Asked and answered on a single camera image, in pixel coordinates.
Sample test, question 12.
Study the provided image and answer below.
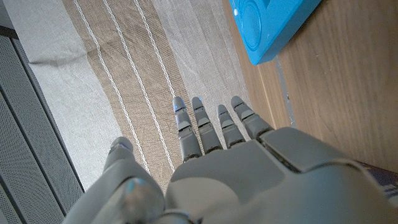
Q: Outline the blue toy piano keyboard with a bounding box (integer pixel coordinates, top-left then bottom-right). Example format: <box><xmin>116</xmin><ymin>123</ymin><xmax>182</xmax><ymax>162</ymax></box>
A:
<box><xmin>228</xmin><ymin>0</ymin><xmax>323</xmax><ymax>66</ymax></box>

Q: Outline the dark perforated panel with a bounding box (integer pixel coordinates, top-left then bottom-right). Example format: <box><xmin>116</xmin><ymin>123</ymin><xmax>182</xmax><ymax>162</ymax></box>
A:
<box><xmin>0</xmin><ymin>26</ymin><xmax>85</xmax><ymax>224</ymax></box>

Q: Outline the grey tape strip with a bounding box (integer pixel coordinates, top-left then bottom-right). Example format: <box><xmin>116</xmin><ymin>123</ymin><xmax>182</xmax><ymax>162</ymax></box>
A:
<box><xmin>273</xmin><ymin>55</ymin><xmax>296</xmax><ymax>128</ymax></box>

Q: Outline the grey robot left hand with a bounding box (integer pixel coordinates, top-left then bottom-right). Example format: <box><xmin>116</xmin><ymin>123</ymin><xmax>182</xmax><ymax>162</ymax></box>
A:
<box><xmin>62</xmin><ymin>95</ymin><xmax>398</xmax><ymax>224</ymax></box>

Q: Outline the beige striped curtain backdrop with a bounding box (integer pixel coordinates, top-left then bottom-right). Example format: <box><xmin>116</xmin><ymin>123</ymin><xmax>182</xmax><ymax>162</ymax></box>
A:
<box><xmin>0</xmin><ymin>0</ymin><xmax>259</xmax><ymax>190</ymax></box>

